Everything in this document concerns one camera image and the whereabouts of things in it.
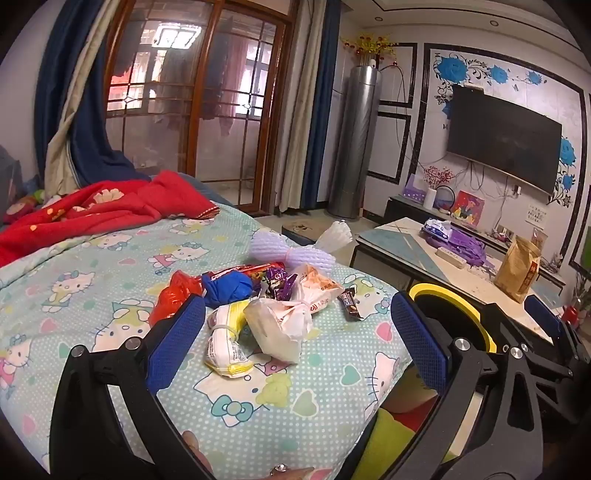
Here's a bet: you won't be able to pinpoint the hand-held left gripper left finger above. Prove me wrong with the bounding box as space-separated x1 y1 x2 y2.
48 295 206 480

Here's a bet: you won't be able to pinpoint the yellow rimmed trash bin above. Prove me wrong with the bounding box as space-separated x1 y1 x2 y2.
409 282 500 356

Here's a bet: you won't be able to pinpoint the purple box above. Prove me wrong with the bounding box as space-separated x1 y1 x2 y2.
404 174 428 204

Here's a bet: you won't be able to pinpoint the brown paper bag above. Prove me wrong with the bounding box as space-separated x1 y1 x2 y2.
494 235 542 303

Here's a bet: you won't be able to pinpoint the round table mirror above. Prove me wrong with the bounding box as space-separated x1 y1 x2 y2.
436 185 458 214

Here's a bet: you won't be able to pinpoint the dark television cabinet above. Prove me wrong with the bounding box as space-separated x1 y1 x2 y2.
384 194 566 287

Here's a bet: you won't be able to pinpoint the blue and cream coffee table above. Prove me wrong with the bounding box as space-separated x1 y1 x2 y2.
348 217 568 342

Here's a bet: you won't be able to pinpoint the red garment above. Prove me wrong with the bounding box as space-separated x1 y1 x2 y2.
0 170 221 268

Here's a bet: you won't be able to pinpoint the wooden framed glass door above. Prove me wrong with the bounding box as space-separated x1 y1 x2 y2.
104 0 301 215

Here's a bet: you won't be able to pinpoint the red plastic bag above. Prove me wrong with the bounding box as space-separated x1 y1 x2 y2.
148 271 204 326

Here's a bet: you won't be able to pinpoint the white plastic bag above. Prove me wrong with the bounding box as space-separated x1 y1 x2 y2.
243 298 315 363

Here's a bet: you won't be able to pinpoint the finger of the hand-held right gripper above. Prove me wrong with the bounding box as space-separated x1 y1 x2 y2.
480 301 529 354
525 294 591 416

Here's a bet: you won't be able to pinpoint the yellow and white packet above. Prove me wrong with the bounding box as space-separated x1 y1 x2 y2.
204 302 254 379

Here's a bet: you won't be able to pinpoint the white foam fruit net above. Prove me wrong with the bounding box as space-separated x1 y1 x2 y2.
249 231 340 278

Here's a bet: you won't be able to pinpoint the grey tower air conditioner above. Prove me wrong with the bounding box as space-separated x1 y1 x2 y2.
327 65 383 220

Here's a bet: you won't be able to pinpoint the cartoon cat printed bedsheet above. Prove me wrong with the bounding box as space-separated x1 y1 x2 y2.
0 203 411 480

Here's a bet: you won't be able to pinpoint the white tissue pack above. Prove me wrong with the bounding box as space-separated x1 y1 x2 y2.
422 218 454 241

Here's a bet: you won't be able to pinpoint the brown wafer bar wrapper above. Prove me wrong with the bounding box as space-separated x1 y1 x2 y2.
337 288 362 321

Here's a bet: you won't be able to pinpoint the stuffed toys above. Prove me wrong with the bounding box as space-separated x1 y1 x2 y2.
2 187 61 222

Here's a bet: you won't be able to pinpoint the black wall television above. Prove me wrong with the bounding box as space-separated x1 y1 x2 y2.
445 84 564 195

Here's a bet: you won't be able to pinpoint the white bag with orange print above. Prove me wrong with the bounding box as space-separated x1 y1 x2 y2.
288 264 345 315

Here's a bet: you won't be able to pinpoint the white pleated plastic piece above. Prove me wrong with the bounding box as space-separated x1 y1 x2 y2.
316 220 355 254

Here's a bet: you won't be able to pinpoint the person's left hand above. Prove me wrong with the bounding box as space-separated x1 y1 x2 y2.
181 429 320 480

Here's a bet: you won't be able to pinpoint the blue plastic wrapper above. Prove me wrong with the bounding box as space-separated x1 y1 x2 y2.
202 271 264 310

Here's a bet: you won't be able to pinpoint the yellow-green cushion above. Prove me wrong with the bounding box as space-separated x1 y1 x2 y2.
358 408 455 478

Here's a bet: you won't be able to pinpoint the dark blue curtain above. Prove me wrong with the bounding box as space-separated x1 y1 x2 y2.
300 0 342 210
34 0 153 185

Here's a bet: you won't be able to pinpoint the blue flower wall decal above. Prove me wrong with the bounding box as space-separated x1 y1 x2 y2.
434 51 580 206

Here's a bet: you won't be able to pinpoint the red candy tube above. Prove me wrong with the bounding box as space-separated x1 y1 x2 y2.
203 261 287 282

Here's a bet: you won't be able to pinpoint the colourful painting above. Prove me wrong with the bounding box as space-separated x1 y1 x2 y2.
451 189 485 226

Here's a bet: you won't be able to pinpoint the beige curtain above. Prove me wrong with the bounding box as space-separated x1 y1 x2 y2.
44 0 121 197
274 0 326 213

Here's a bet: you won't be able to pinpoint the purple backpack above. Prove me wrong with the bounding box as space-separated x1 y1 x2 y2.
427 224 488 267

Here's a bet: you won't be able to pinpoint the purple snack wrapper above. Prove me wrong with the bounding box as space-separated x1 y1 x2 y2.
261 269 298 301

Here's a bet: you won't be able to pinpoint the red berry branch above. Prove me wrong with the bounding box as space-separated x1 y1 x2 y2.
422 166 455 190

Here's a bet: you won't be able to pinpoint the yellow artificial flowers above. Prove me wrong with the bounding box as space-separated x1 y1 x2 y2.
342 31 400 68

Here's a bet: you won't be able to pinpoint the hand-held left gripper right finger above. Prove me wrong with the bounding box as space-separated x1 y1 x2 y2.
337 290 546 480

